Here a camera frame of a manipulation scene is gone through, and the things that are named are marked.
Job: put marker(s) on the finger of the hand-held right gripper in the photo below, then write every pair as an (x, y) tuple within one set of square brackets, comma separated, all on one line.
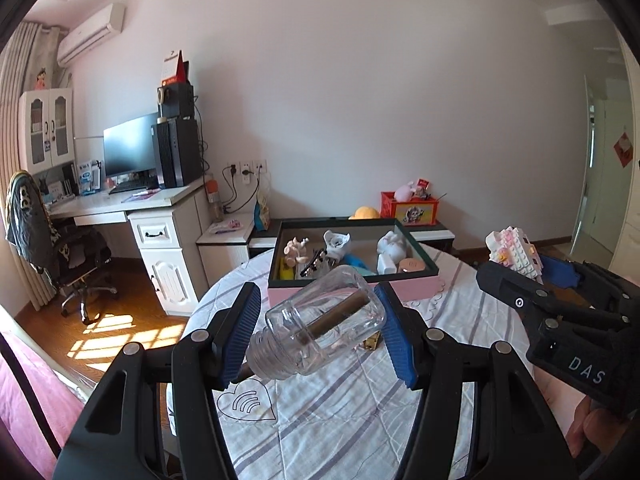
[(510, 292), (560, 271)]

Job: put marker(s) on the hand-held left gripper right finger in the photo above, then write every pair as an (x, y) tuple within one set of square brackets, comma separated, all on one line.
[(395, 340)]

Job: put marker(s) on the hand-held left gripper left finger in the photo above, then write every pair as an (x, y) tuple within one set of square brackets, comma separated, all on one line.
[(245, 330)]

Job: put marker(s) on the pink building block toy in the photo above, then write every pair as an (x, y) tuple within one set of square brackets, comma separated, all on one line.
[(512, 250)]

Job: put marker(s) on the pink storage box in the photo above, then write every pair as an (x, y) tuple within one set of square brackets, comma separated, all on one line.
[(350, 287)]

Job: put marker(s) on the clear glass bottle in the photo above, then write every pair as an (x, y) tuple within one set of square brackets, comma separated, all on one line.
[(325, 320)]

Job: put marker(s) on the white power bank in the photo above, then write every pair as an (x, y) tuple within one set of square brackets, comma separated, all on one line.
[(386, 264)]

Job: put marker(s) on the white rabbit figurine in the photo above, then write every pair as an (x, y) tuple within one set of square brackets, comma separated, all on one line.
[(392, 246)]

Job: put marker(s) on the small beige doll figure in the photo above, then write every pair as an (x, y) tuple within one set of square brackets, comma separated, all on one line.
[(297, 250)]

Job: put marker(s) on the person's right hand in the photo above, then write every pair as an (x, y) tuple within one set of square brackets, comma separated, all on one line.
[(592, 425)]

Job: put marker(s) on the small gold item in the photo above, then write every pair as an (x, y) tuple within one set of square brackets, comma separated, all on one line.
[(372, 343)]

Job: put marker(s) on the pink quilt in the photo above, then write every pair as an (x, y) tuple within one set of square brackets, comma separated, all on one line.
[(555, 390)]

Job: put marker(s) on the rose gold round tin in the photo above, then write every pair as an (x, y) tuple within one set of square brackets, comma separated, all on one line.
[(411, 265)]

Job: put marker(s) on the black white low cabinet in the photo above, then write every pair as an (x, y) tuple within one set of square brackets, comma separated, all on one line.
[(225, 245)]

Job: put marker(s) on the small pink packet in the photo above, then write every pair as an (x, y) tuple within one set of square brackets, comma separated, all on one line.
[(226, 226)]

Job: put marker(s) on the white desk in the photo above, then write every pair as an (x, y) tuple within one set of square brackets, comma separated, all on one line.
[(165, 255)]

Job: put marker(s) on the white door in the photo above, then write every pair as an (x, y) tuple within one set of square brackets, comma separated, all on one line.
[(607, 170)]

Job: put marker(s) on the blue snack bag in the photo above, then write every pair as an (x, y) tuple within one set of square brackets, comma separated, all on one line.
[(262, 215)]

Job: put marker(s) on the red storage crate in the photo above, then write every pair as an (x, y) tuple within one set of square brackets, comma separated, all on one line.
[(412, 212)]

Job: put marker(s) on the yellow octopus plush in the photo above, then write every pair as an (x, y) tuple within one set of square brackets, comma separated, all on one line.
[(365, 212)]

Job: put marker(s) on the orange-capped bottle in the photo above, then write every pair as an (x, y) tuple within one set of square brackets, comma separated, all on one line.
[(215, 200)]

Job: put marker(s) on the red door decoration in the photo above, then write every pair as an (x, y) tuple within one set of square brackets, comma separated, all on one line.
[(623, 150)]

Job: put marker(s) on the pink plush toy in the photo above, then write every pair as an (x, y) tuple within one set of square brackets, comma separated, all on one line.
[(406, 191)]

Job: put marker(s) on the black keyboard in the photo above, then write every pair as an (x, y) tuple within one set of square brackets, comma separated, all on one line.
[(129, 187)]

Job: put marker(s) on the black office chair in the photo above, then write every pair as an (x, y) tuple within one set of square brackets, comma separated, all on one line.
[(75, 260)]

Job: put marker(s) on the black computer tower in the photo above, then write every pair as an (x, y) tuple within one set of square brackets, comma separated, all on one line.
[(177, 152)]

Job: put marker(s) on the black computer monitor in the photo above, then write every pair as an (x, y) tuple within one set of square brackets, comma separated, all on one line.
[(130, 152)]

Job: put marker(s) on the pink bed cover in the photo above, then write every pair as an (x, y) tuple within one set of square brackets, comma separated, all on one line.
[(30, 390)]

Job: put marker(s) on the black speaker box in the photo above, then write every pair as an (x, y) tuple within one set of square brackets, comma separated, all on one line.
[(176, 101)]

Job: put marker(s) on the grey patterned jacket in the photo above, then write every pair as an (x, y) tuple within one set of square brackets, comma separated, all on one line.
[(27, 215)]

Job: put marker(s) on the red desk calendar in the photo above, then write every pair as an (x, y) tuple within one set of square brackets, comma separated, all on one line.
[(176, 67)]

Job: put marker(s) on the white glass-door cabinet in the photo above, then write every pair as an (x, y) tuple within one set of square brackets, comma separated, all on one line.
[(47, 130)]

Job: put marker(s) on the small doll with pink dress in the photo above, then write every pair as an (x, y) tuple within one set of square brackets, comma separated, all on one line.
[(42, 79)]

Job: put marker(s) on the white air conditioner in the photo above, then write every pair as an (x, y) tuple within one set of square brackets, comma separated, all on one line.
[(90, 35)]

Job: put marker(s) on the white wall outlets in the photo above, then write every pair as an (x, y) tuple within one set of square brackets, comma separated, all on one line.
[(247, 166)]

